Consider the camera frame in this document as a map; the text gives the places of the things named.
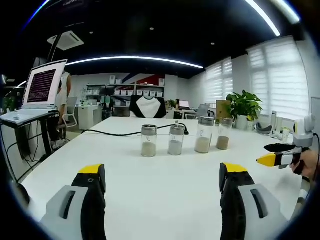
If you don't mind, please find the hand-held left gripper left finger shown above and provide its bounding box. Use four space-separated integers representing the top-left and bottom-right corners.
38 163 108 240

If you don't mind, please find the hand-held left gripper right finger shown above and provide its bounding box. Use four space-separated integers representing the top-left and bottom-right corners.
219 162 291 240

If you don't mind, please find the seasoning bottle brown powder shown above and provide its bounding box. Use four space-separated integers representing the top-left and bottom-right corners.
216 117 234 151

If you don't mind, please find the tall seasoning bottle cream powder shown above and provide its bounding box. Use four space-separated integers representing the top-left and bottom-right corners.
194 116 216 154

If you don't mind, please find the seasoning bottle grey powder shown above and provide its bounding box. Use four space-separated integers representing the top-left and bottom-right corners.
168 124 185 156

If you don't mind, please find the seasoning bottle beige powder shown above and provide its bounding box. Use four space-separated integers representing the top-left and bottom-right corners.
140 124 158 158

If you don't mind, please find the white slim bottle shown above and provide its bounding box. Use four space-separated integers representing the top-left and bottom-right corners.
270 110 278 131

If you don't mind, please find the person's right hand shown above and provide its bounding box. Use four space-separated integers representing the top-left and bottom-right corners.
290 148 320 182

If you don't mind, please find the grey curved object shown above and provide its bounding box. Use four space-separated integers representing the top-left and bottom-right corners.
256 121 273 135

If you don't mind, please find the green potted plant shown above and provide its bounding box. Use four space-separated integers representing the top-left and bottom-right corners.
225 90 264 131

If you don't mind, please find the wide white window blind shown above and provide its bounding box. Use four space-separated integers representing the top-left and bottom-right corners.
246 35 310 121

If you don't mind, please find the brown cardboard box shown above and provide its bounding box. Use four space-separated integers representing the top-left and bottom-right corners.
215 99 232 124

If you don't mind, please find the black laptop stand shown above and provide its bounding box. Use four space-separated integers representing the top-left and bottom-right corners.
0 109 62 161

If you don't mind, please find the white office chair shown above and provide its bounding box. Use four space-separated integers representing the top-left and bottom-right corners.
58 96 79 129

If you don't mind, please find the narrow white window blind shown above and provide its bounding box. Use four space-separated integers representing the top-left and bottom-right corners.
203 57 234 106

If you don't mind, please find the chair with black white shirt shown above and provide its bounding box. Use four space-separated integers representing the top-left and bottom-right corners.
128 94 167 119

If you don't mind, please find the white laptop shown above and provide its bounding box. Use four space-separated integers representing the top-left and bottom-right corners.
0 59 69 125

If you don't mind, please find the storage shelf with white boxes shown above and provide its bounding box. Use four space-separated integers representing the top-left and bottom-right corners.
85 74 166 116

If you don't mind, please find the short ceiling light strip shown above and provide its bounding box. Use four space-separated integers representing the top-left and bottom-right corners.
244 0 281 37

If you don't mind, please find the long ceiling light strip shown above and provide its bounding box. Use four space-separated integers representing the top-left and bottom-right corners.
64 55 205 69

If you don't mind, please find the ceiling air conditioner unit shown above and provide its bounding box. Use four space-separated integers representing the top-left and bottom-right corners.
47 30 85 52

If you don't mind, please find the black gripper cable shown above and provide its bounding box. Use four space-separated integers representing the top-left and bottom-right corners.
312 132 320 162

